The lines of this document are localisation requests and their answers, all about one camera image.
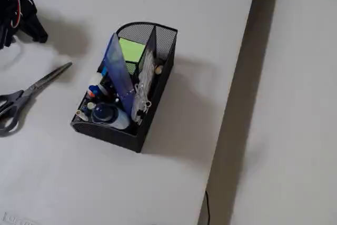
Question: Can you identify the clear plastic ruler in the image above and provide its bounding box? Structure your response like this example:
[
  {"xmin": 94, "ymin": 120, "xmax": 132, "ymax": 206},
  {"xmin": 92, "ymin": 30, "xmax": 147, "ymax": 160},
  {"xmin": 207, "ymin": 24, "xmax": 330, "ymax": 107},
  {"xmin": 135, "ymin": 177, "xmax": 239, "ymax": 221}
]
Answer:
[{"xmin": 131, "ymin": 48, "xmax": 156, "ymax": 124}]

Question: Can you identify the black mesh desk organizer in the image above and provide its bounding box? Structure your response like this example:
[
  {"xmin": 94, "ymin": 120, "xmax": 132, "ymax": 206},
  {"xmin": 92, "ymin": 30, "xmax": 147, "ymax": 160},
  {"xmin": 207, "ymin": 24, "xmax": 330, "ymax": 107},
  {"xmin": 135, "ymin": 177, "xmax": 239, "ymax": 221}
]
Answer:
[{"xmin": 70, "ymin": 22, "xmax": 179, "ymax": 153}]

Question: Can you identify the blue transparent ruler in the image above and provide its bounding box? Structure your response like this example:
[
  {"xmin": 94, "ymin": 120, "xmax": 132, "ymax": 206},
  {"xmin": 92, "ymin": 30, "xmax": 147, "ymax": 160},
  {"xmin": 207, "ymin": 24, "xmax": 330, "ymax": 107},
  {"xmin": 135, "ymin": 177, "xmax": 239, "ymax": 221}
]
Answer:
[{"xmin": 104, "ymin": 33, "xmax": 135, "ymax": 119}]

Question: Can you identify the thin black cable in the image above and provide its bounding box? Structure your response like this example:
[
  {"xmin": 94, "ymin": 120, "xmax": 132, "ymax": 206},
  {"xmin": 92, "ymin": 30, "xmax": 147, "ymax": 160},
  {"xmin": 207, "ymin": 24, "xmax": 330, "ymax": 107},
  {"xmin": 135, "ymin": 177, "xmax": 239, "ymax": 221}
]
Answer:
[{"xmin": 204, "ymin": 190, "xmax": 211, "ymax": 225}]

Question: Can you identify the silver wire binder clip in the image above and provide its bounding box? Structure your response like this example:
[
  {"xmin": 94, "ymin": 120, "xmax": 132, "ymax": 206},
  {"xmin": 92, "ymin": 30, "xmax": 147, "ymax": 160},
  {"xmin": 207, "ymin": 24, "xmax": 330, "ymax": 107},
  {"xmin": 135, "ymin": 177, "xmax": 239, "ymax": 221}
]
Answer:
[{"xmin": 134, "ymin": 84, "xmax": 152, "ymax": 110}]

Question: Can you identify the red black servo cable loop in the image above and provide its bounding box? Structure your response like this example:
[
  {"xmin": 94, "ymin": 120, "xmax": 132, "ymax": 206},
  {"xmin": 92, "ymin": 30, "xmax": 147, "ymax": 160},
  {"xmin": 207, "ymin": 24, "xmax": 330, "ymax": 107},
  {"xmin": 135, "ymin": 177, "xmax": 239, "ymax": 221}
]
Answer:
[{"xmin": 9, "ymin": 0, "xmax": 24, "ymax": 30}]

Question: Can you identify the green sticky note pad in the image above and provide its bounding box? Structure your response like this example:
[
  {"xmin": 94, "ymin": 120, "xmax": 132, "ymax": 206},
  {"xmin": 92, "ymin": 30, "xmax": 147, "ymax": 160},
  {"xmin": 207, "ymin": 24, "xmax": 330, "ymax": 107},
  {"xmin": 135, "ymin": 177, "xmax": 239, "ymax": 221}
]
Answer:
[{"xmin": 118, "ymin": 37, "xmax": 147, "ymax": 65}]

